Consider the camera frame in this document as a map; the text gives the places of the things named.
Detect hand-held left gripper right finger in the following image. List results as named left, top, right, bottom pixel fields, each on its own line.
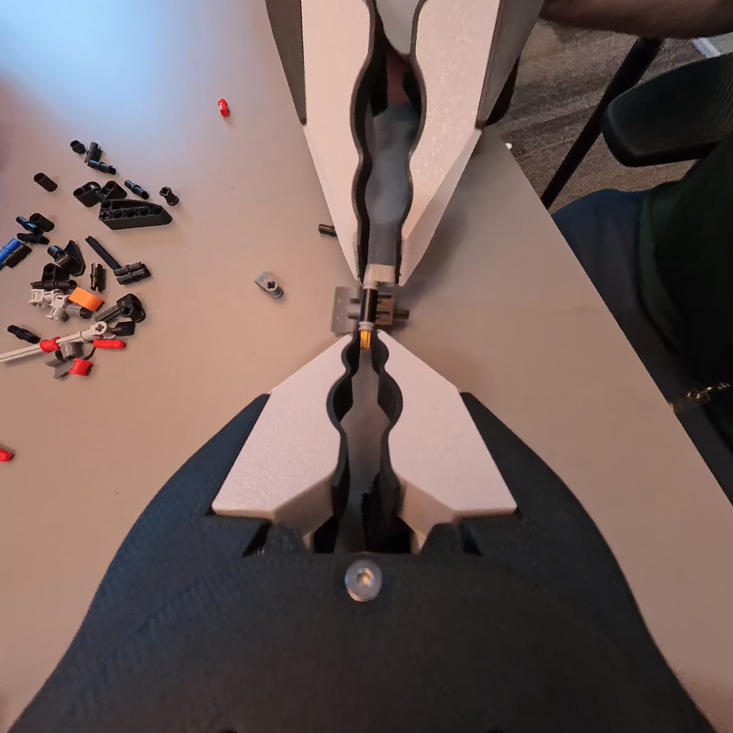
left=370, top=332, right=518, bottom=553

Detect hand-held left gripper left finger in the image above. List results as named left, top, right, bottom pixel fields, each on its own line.
left=212, top=335, right=351, bottom=553

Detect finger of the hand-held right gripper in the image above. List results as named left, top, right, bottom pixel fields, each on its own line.
left=300, top=0, right=377, bottom=281
left=397, top=0, right=505, bottom=285

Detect yellow axle lego assembly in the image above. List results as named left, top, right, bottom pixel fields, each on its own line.
left=332, top=286, right=410, bottom=351

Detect black triangular lego beam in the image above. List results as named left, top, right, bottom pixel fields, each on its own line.
left=98, top=199, right=173, bottom=231

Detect pile of lego pieces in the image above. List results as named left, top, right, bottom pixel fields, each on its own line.
left=0, top=139, right=181, bottom=379

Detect person's right forearm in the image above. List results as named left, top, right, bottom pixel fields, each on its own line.
left=541, top=0, right=733, bottom=40

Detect black mesh chair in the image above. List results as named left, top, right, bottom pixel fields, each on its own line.
left=541, top=37, right=733, bottom=210

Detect person's legs blue pants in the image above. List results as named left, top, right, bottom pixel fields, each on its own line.
left=552, top=189, right=733, bottom=505

